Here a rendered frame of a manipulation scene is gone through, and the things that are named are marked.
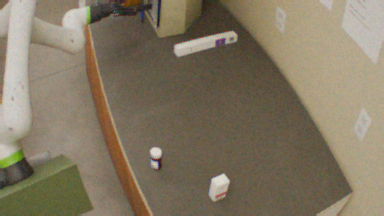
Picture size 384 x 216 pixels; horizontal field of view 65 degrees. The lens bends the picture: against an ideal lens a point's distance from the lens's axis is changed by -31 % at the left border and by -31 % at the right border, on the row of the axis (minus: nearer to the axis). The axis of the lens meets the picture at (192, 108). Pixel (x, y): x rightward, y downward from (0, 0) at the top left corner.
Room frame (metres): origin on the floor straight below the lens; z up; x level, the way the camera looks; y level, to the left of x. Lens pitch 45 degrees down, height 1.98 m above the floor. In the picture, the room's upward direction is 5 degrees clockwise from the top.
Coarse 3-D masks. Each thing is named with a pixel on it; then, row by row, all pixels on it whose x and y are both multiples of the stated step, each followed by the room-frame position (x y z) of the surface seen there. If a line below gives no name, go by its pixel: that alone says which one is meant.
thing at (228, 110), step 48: (96, 0) 1.83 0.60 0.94; (96, 48) 1.34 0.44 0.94; (144, 48) 1.34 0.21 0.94; (240, 48) 1.39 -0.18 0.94; (144, 96) 1.06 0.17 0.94; (192, 96) 1.08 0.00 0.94; (240, 96) 1.10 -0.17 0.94; (288, 96) 1.13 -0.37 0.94; (144, 144) 0.85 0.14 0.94; (192, 144) 0.87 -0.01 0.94; (240, 144) 0.88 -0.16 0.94; (288, 144) 0.89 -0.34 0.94; (144, 192) 0.65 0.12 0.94; (192, 192) 0.67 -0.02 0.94; (240, 192) 0.68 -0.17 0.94; (288, 192) 0.67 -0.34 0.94; (336, 192) 0.65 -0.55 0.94
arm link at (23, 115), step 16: (16, 0) 0.89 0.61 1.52; (32, 0) 0.91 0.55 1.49; (16, 16) 0.84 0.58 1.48; (32, 16) 0.88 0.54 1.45; (16, 32) 0.80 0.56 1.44; (16, 48) 0.75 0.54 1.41; (16, 64) 0.71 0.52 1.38; (16, 80) 0.66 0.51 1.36; (16, 96) 0.62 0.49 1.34; (0, 112) 0.59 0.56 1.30; (16, 112) 0.58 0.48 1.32; (32, 112) 0.63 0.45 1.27; (0, 128) 0.56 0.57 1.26; (16, 128) 0.55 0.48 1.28
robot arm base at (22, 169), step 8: (24, 160) 0.57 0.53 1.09; (0, 168) 0.53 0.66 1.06; (8, 168) 0.51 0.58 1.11; (16, 168) 0.52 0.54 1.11; (24, 168) 0.54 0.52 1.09; (32, 168) 0.57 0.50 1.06; (0, 176) 0.49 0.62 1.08; (8, 176) 0.49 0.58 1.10; (16, 176) 0.50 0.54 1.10; (24, 176) 0.51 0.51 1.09; (0, 184) 0.46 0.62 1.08; (8, 184) 0.47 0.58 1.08
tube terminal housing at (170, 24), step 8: (168, 0) 1.43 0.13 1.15; (176, 0) 1.45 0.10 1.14; (184, 0) 1.46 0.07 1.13; (192, 0) 1.53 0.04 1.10; (200, 0) 1.62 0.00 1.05; (168, 8) 1.43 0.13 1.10; (176, 8) 1.45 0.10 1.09; (184, 8) 1.46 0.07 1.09; (192, 8) 1.54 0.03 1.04; (200, 8) 1.63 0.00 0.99; (160, 16) 1.42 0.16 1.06; (168, 16) 1.43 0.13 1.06; (176, 16) 1.45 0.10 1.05; (184, 16) 1.46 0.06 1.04; (192, 16) 1.54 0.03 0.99; (152, 24) 1.52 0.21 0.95; (160, 24) 1.42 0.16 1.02; (168, 24) 1.43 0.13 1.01; (176, 24) 1.45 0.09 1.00; (184, 24) 1.47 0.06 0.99; (160, 32) 1.42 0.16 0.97; (168, 32) 1.43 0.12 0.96; (176, 32) 1.45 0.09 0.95; (184, 32) 1.47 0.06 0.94
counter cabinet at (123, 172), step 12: (96, 72) 1.53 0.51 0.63; (96, 84) 1.57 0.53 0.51; (96, 96) 1.62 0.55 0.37; (96, 108) 1.71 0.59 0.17; (108, 120) 1.22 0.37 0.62; (108, 132) 1.30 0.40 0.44; (108, 144) 1.39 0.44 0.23; (120, 156) 1.04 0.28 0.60; (120, 168) 1.11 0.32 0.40; (120, 180) 1.19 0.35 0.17; (132, 180) 0.88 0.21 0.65; (132, 192) 0.93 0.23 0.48; (132, 204) 0.99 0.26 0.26; (144, 204) 0.76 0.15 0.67
